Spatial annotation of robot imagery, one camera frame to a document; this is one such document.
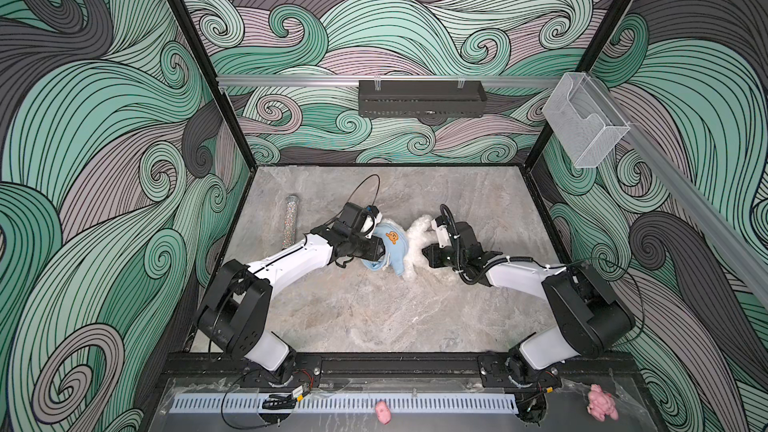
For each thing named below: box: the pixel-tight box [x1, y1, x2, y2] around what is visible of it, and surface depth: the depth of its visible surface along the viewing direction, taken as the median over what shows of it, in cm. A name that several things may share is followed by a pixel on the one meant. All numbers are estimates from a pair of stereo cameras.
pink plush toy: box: [587, 384, 619, 422], surface depth 68 cm
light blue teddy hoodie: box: [361, 223, 409, 276], surface depth 86 cm
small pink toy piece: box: [375, 400, 392, 425], surface depth 67 cm
